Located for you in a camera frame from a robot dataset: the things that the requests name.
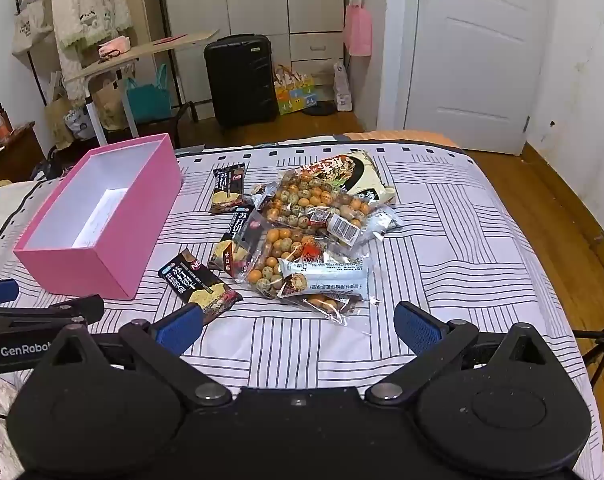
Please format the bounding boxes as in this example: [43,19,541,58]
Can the black suitcase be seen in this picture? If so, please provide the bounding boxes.
[203,33,279,134]

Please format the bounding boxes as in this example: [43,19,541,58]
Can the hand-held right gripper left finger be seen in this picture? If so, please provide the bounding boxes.
[47,303,233,408]

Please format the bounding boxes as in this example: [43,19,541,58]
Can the black tripod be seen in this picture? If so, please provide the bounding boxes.
[574,326,604,392]

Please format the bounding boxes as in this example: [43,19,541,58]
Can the black clothes rack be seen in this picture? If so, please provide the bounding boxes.
[13,0,199,148]

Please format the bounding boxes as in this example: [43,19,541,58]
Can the black cracker packet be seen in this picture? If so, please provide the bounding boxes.
[210,163,247,215]
[157,248,244,326]
[207,204,255,274]

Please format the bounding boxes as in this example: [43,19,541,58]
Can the colourful gift bag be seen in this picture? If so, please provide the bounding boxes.
[274,64,316,116]

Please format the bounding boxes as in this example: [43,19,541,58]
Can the beige tote bag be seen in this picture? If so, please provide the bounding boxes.
[10,0,56,57]

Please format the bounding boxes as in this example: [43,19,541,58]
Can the wooden cabinet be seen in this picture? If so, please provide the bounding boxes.
[0,121,44,187]

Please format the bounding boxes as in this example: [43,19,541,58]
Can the cream instant noodle packet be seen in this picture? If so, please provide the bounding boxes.
[294,148,398,207]

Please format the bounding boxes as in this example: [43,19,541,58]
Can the white door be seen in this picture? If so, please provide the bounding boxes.
[403,0,555,157]

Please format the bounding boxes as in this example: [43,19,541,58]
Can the white plastic bag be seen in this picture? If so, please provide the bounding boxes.
[333,61,355,113]

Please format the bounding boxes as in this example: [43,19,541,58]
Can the white knitted cardigan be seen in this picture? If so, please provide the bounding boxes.
[50,0,134,102]

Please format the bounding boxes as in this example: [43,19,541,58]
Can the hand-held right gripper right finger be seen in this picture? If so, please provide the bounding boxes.
[364,301,555,407]

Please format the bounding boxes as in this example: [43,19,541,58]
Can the wooden side table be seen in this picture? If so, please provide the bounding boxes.
[63,28,221,147]

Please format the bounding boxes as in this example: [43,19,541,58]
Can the pink pencil case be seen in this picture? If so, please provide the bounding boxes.
[97,35,132,59]

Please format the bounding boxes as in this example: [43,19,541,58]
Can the brown paper bag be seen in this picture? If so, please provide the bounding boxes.
[43,94,79,152]
[91,79,129,129]

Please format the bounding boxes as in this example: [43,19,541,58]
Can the pink cardboard box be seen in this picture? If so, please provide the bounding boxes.
[13,133,184,301]

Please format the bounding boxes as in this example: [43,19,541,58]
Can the white wardrobe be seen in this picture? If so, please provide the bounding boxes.
[159,0,345,107]

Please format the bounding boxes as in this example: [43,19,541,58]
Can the teal bag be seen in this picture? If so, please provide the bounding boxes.
[125,63,173,124]

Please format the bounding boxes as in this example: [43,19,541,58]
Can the clear bag of coated peanuts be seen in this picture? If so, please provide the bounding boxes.
[236,209,370,302]
[251,167,403,249]
[301,293,381,323]

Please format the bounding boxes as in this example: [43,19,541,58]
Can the pink paper bag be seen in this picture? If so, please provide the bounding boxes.
[343,2,373,57]

